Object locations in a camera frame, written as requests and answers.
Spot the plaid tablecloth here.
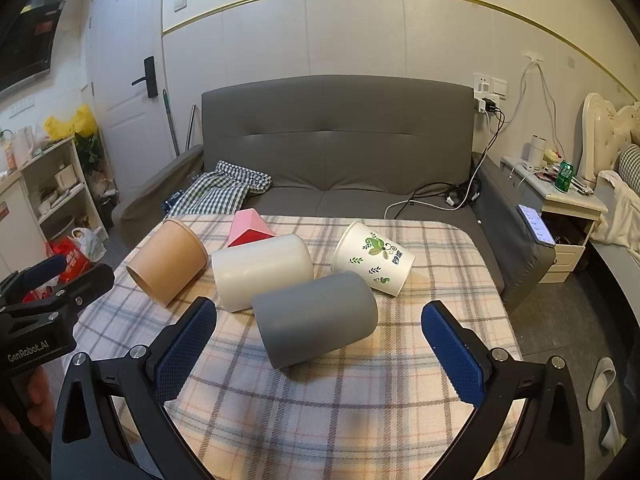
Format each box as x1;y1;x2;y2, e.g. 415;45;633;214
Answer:
70;214;531;480

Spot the white leaf-print paper cup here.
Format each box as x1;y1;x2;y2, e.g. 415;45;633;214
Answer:
333;220;416;297

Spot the checkered pillow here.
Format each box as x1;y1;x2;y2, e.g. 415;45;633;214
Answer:
615;144;640;197

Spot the white plastic bag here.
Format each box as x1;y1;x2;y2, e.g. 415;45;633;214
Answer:
71;227;107;264

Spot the red plastic bag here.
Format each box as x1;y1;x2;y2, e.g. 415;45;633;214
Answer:
30;237;92;301

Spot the brown paper cup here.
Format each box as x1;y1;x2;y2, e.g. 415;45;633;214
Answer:
125;218;209;308

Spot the smartphone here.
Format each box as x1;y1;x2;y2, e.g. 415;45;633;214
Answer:
517;204;557;247

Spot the white wall-outlet cable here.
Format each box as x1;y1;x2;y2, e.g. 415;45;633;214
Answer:
518;57;565;161

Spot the white kettle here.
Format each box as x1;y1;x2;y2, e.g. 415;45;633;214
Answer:
10;127;39;169

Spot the white wall socket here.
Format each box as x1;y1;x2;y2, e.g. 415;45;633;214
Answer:
472;73;509;99

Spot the plain white cup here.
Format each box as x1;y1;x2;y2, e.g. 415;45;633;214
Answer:
211;233;315;314

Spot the black door lock handle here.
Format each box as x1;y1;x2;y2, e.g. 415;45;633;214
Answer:
131;56;157;98

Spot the grey cup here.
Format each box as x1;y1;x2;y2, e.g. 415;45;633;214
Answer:
251;271;379;371

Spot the yellow plastic bag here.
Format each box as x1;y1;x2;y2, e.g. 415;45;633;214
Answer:
45;105;98;142

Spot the green broom handle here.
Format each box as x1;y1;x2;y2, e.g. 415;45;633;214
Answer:
162;89;181;157

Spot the white door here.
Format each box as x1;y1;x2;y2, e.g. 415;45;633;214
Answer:
87;0;167;203

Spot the black range hood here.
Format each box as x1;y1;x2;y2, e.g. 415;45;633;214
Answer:
0;0;66;97

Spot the grey sofa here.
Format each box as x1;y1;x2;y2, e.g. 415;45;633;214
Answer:
111;75;557;311

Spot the white slipper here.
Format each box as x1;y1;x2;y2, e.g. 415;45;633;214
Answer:
599;402;627;451
586;357;616;411

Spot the pink triangular box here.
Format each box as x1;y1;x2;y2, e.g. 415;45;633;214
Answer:
227;211;276;249

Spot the person's left hand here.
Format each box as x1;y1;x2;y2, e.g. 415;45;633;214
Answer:
0;366;52;443

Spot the cream blanket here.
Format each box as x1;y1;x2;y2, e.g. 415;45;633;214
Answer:
590;170;640;249

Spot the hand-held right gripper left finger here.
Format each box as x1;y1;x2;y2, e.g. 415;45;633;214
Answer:
51;296;218;480

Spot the black cable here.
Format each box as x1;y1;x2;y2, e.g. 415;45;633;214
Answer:
385;108;507;217

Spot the white shelf unit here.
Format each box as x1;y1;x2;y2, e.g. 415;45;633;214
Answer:
20;137;109;263

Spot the green checkered cloth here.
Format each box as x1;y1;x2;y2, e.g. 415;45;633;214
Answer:
162;160;274;221

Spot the cream nightstand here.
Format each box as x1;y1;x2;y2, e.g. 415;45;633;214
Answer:
501;155;609;284

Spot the green drink can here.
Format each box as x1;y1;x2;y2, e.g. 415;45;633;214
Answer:
555;161;576;194

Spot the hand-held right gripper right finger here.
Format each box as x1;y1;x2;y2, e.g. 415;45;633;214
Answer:
421;301;586;480

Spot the cream bed headboard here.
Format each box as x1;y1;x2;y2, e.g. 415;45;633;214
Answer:
582;92;640;183

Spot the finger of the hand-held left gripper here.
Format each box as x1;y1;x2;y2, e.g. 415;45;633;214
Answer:
0;263;116;330
0;254;68;307

